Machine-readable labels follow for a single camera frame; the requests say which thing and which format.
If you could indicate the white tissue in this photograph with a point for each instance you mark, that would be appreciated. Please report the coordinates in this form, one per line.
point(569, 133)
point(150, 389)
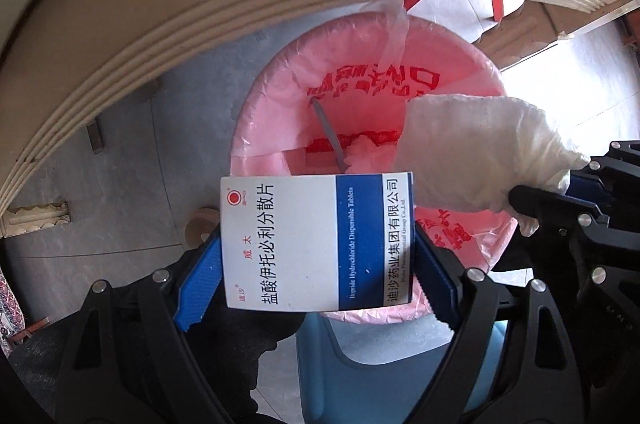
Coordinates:
point(475, 144)

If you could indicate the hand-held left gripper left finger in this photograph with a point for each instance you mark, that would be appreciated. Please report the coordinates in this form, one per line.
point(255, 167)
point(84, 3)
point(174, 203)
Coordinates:
point(200, 284)

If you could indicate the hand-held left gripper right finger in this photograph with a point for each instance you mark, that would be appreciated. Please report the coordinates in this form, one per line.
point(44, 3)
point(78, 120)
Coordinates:
point(440, 284)

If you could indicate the person's dark trouser leg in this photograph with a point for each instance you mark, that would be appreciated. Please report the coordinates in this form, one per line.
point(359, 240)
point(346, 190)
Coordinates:
point(240, 334)

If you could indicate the white and blue medicine box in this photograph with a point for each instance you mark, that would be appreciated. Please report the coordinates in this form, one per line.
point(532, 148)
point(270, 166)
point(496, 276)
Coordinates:
point(300, 244)

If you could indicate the clear plastic bag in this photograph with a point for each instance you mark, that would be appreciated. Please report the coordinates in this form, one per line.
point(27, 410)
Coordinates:
point(365, 152)

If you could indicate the trash bin with pink liner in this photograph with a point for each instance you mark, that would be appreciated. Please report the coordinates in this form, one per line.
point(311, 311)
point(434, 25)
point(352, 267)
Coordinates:
point(280, 114)

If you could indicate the blue plastic stool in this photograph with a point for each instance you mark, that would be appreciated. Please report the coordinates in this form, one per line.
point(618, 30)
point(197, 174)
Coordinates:
point(375, 379)

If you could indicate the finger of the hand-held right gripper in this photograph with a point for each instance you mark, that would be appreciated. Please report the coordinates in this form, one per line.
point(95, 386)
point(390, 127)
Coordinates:
point(550, 204)
point(620, 174)

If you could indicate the red plastic stool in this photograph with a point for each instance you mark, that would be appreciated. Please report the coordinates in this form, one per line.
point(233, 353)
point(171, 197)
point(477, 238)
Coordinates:
point(498, 9)

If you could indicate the cream dining table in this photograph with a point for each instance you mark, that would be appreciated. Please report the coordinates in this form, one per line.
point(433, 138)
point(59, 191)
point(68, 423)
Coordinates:
point(200, 4)

